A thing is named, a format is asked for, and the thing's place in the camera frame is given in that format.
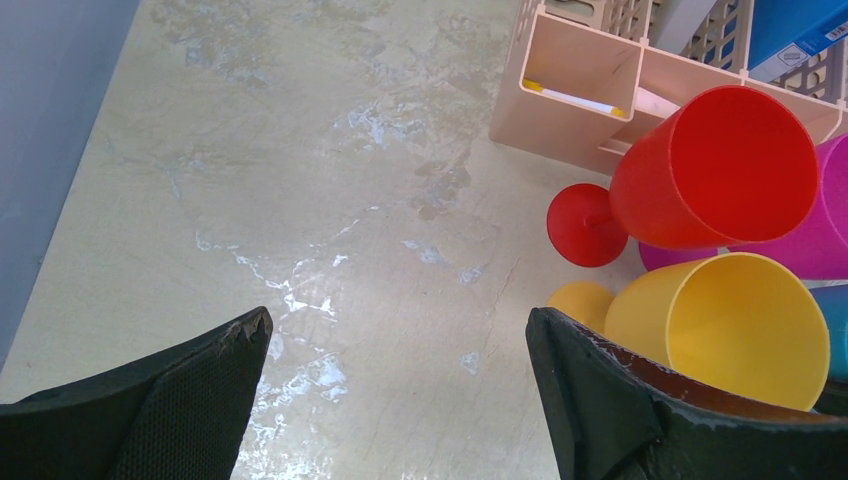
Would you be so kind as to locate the pink eraser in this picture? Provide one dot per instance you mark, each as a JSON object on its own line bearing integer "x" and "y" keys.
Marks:
{"x": 651, "y": 103}

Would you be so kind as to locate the red wine glass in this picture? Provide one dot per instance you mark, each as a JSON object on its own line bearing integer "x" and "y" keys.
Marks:
{"x": 590, "y": 225}

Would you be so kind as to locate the yellow white pen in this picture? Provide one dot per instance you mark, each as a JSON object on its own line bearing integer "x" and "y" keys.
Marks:
{"x": 594, "y": 105}

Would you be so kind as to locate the peach plastic desk organizer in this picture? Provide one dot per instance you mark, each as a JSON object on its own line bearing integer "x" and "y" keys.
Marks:
{"x": 606, "y": 56}

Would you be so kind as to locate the yellow wine glass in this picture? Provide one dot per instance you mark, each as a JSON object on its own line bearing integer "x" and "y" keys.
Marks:
{"x": 739, "y": 322}

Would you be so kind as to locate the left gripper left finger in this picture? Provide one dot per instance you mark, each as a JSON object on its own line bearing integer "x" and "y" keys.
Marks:
{"x": 180, "y": 413}

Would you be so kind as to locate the pink wine glass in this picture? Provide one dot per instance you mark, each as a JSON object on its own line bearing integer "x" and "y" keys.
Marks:
{"x": 821, "y": 225}

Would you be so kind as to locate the grey white folder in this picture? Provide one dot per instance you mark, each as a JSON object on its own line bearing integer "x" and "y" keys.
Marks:
{"x": 676, "y": 22}

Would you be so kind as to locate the blue folder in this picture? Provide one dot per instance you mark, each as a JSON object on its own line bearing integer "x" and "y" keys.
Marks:
{"x": 786, "y": 33}

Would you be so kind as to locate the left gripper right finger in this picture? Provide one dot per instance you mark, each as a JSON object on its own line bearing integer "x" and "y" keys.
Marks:
{"x": 613, "y": 414}

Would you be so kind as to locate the blue wine glass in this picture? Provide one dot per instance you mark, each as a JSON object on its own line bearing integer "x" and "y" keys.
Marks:
{"x": 832, "y": 301}

